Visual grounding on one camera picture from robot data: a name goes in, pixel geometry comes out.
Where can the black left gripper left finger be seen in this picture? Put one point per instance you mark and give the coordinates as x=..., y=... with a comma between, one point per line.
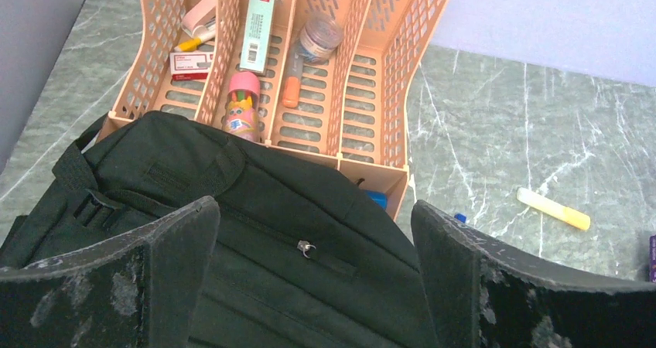
x=137, y=289

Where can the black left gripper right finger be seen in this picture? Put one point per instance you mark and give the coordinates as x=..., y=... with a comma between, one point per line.
x=483, y=292

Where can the black student backpack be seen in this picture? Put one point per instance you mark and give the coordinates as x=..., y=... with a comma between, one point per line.
x=303, y=257

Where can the blue white marker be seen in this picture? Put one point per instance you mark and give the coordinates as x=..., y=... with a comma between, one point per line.
x=460, y=217

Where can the yellow highlighter pen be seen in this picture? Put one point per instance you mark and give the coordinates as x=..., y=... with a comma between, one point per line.
x=543, y=204

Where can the blue cap item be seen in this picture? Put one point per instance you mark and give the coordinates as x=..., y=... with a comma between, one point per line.
x=379, y=198

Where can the purple storey treehouse book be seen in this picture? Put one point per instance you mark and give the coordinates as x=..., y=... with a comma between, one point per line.
x=652, y=259

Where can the pink crayon tube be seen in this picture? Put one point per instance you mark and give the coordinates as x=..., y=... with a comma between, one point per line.
x=241, y=117

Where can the red white staples box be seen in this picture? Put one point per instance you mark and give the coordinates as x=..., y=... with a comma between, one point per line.
x=190, y=65

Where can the orange marker pen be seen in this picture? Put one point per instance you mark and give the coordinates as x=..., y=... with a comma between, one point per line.
x=292, y=83

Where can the yellow marker in organizer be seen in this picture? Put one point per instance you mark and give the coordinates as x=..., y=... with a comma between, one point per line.
x=199, y=36

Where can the teal stationery box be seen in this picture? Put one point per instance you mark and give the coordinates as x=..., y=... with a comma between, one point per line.
x=256, y=38

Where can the peach plastic desk organizer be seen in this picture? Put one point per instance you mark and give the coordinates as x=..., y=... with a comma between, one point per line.
x=351, y=114

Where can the pink stapler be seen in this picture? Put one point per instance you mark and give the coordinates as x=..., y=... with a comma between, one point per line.
x=195, y=21

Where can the clear jar of clips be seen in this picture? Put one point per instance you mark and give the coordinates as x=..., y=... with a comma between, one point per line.
x=319, y=38

